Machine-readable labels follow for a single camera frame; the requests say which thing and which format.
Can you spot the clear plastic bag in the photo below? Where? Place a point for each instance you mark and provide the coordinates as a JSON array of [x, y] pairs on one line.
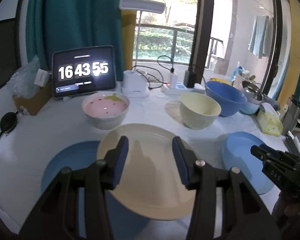
[[21, 83]]

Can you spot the white desk lamp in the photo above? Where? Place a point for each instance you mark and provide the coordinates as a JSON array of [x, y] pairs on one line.
[[134, 85]]

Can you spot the large blue bowl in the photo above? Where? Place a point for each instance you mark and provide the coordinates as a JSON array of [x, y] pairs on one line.
[[230, 98]]

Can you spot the light blue bowl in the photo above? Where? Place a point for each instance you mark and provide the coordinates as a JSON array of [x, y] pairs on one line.
[[251, 106]]

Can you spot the tablet showing clock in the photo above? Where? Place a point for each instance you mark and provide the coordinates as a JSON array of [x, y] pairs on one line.
[[83, 71]]

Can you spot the teal curtain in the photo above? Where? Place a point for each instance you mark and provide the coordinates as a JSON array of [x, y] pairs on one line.
[[58, 25]]

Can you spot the cream round plate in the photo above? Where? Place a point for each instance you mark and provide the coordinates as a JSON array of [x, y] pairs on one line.
[[150, 184]]

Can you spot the pink strawberry bowl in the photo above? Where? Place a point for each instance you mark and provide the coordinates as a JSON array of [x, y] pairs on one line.
[[106, 110]]

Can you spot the cream yellow bowl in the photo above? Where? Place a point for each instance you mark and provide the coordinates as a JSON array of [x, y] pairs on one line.
[[198, 111]]

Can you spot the stainless steel bowl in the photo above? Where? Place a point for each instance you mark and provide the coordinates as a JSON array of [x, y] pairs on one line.
[[252, 92]]

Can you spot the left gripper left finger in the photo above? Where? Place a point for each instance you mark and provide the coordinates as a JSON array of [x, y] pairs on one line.
[[55, 215]]

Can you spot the yellow tissue pack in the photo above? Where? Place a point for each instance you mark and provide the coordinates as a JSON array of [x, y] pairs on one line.
[[268, 120]]

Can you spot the white power strip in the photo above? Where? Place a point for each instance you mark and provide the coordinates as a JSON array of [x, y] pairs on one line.
[[180, 89]]

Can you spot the cardboard box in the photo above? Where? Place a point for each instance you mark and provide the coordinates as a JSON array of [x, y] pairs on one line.
[[34, 104]]

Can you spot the hanging light blue towel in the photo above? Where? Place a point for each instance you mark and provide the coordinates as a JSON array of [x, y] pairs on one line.
[[258, 39]]

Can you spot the grey folded cloth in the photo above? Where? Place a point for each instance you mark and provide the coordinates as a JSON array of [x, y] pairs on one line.
[[272, 102]]

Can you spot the yellow curtain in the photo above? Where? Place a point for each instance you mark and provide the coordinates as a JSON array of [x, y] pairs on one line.
[[128, 20]]

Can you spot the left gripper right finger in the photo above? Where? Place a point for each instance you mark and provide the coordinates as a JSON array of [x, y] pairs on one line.
[[244, 215]]

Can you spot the small white box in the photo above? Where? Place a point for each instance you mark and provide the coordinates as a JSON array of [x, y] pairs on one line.
[[42, 78]]

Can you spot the small light blue plate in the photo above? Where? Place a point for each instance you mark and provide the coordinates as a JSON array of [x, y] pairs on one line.
[[236, 152]]

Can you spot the large dark blue plate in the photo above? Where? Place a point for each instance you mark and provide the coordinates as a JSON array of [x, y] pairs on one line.
[[125, 223]]

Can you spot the black charger plug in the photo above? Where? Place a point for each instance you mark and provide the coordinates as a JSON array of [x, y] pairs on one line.
[[189, 79]]

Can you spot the blue snack bag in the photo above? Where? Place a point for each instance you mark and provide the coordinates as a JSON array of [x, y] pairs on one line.
[[240, 71]]

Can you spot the white charger plug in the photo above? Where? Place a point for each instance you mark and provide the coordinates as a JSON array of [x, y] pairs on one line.
[[172, 80]]

